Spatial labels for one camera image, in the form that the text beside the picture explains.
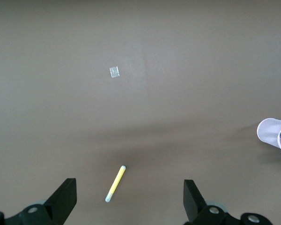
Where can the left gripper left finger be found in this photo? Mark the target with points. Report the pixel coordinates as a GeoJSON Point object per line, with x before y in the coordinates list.
{"type": "Point", "coordinates": [61, 204]}

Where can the yellow pen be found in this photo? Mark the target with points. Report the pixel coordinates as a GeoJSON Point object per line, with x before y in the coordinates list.
{"type": "Point", "coordinates": [116, 184]}

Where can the small clear tape piece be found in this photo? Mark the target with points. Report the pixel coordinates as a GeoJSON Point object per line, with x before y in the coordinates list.
{"type": "Point", "coordinates": [114, 72]}

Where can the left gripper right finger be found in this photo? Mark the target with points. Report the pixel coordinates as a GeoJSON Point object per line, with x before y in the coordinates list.
{"type": "Point", "coordinates": [194, 206]}

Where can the pink mesh pen holder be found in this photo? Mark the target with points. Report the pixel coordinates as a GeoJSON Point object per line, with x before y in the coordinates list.
{"type": "Point", "coordinates": [269, 131]}

